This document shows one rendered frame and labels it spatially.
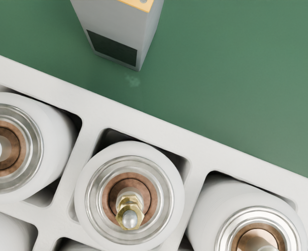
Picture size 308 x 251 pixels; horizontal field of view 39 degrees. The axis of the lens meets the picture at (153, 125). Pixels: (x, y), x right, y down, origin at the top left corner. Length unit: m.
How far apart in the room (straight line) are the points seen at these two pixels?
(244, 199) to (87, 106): 0.18
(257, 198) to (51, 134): 0.19
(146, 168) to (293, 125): 0.34
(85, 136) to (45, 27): 0.25
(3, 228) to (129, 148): 0.15
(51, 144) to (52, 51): 0.28
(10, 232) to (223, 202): 0.20
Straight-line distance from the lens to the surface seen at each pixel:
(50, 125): 0.38
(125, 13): 0.35
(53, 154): 0.38
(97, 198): 0.37
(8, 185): 0.39
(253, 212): 0.39
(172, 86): 0.63
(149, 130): 0.44
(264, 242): 0.38
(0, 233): 0.43
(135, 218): 0.29
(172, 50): 0.64
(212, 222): 0.39
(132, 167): 0.37
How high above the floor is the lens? 0.62
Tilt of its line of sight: 87 degrees down
